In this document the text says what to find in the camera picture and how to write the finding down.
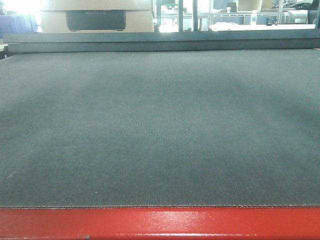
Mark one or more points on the grey conveyor belt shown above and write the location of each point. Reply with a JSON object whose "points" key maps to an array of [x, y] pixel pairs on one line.
{"points": [[160, 129]]}

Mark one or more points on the grey conveyor end bar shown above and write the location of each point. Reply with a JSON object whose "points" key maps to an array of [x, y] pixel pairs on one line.
{"points": [[270, 39]]}

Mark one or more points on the white background table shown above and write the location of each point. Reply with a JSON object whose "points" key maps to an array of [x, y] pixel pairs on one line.
{"points": [[230, 26]]}

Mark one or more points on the clear plastic bottle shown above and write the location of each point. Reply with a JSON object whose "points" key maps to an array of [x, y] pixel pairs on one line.
{"points": [[253, 18]]}

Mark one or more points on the beige cardboard box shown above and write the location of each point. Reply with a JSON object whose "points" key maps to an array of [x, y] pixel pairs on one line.
{"points": [[94, 16]]}

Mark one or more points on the blue crate background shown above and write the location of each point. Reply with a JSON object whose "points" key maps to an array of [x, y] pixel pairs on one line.
{"points": [[18, 23]]}

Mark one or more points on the red conveyor frame edge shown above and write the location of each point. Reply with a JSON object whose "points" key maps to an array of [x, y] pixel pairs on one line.
{"points": [[161, 223]]}

